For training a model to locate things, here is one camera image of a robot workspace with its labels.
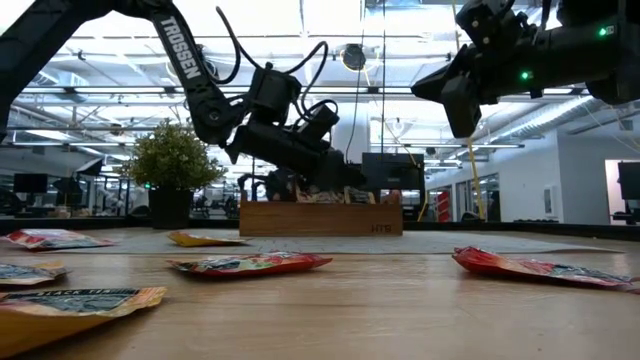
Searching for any black ceiling cable reel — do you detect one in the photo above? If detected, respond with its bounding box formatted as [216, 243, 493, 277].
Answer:
[341, 43, 368, 72]

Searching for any small black monitor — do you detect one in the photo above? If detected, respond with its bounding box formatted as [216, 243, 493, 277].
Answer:
[13, 173, 49, 195]

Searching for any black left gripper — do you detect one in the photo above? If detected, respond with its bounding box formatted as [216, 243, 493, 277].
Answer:
[224, 122, 367, 191]

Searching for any potted green plant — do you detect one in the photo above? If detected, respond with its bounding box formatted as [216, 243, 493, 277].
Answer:
[122, 119, 226, 231]

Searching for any grey woven placemat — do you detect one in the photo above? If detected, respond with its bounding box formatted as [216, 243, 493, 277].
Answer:
[74, 229, 626, 256]

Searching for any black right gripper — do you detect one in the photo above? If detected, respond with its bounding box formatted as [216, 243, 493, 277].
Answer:
[412, 34, 546, 139]

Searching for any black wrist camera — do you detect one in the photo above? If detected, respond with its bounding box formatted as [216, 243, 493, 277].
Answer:
[457, 0, 531, 51]
[298, 101, 342, 146]

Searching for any wooden three-compartment box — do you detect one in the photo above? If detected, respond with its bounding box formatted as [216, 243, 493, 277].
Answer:
[238, 189, 405, 238]

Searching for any red tea bag packet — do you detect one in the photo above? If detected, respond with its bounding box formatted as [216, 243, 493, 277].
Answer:
[167, 251, 334, 280]
[451, 244, 640, 294]
[2, 228, 116, 252]

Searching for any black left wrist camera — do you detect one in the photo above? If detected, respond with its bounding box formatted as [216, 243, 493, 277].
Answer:
[298, 101, 342, 146]

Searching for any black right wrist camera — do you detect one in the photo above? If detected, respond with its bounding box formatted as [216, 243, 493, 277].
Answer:
[457, 0, 531, 51]

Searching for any yellow hanging cable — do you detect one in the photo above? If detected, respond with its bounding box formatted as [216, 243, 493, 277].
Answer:
[464, 134, 487, 220]

